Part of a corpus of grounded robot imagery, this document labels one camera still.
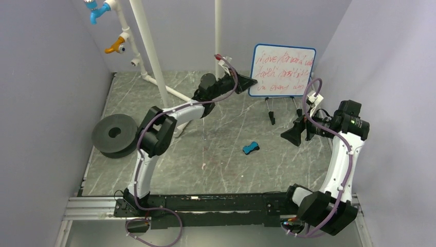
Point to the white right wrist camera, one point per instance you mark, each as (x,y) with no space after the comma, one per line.
(314,100)

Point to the black foam disc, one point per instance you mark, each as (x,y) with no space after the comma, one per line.
(115,136)

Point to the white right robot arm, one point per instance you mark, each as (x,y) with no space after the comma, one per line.
(330,208)

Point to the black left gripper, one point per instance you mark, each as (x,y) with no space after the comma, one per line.
(243,83)

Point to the blue tap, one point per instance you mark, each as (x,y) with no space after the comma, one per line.
(95,11)

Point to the orange tap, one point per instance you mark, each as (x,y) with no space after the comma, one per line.
(117,46)

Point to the white pvc pipe frame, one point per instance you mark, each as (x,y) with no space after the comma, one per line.
(145,32)

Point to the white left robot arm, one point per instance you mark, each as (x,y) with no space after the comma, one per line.
(157,128)

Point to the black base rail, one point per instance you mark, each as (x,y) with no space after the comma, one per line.
(231,209)

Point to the blue whiteboard eraser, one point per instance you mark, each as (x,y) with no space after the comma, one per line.
(248,149)

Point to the black wire easel stand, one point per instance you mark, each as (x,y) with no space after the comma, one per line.
(270,104)

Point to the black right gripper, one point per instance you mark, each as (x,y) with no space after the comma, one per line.
(294,134)

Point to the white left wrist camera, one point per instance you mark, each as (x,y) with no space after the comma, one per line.
(223,66)

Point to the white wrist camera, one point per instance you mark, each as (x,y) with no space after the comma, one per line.
(223,66)
(314,100)

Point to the blue framed whiteboard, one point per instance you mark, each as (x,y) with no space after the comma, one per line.
(281,70)

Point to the aluminium extrusion rail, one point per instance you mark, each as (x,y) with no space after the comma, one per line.
(89,208)

